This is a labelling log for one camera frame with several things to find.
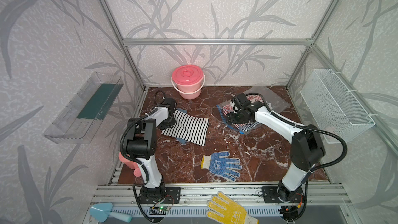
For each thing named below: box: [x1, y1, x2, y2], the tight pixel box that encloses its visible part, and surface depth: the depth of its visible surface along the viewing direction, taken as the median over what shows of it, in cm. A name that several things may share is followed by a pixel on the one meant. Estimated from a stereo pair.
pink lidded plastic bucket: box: [170, 64, 206, 101], surface depth 105 cm
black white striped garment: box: [161, 109, 210, 147], surface depth 96 cm
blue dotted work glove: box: [201, 151, 243, 182], surface depth 84 cm
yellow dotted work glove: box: [206, 191, 260, 224], surface depth 71 cm
